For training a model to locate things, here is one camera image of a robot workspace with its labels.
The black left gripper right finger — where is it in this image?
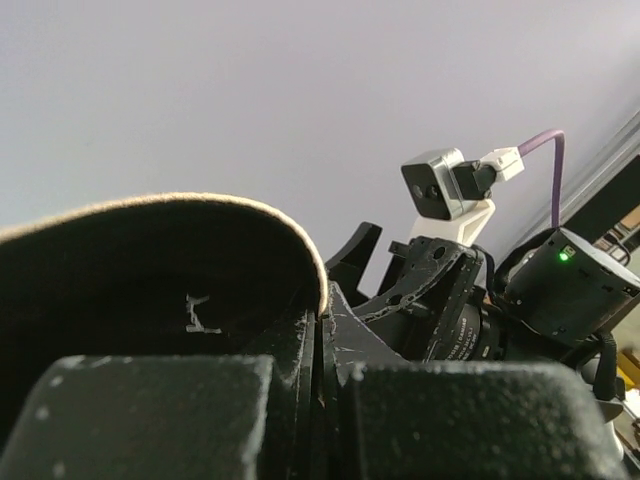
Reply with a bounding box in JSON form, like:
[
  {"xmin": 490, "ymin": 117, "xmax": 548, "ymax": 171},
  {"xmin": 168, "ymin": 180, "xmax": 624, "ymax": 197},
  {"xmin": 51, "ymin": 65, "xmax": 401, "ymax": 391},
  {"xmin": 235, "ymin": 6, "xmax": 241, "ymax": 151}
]
[{"xmin": 323, "ymin": 285, "xmax": 627, "ymax": 479}]

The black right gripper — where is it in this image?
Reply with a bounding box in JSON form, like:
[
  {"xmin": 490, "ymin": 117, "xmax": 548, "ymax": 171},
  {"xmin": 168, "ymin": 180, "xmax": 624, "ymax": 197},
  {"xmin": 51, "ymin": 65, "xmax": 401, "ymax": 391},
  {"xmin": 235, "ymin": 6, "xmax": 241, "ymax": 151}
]
[{"xmin": 325, "ymin": 222, "xmax": 505, "ymax": 361}]

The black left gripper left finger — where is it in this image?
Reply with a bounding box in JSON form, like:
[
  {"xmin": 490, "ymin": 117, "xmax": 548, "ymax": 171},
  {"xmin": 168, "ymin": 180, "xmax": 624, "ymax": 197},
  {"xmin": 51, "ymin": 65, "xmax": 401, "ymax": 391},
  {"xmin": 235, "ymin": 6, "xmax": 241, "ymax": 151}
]
[{"xmin": 1, "ymin": 312, "xmax": 315, "ymax": 479}]

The beige hat black lining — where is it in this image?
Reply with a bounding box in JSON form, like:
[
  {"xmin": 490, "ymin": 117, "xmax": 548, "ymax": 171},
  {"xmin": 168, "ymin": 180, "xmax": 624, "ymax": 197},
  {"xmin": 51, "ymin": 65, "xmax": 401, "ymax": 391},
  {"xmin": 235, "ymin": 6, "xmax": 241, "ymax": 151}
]
[{"xmin": 0, "ymin": 191, "xmax": 329, "ymax": 381}]

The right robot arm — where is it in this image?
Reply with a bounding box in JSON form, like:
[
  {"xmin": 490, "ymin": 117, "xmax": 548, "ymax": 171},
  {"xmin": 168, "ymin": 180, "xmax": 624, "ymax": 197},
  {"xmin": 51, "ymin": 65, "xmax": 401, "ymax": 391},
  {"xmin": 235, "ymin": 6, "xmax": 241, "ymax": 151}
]
[{"xmin": 323, "ymin": 223, "xmax": 639, "ymax": 479}]

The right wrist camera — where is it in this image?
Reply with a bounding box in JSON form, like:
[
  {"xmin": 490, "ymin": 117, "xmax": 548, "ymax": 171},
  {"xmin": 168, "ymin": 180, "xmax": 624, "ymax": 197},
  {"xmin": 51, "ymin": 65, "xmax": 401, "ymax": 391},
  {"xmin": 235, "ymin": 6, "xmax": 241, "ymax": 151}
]
[{"xmin": 401, "ymin": 147, "xmax": 524, "ymax": 247}]

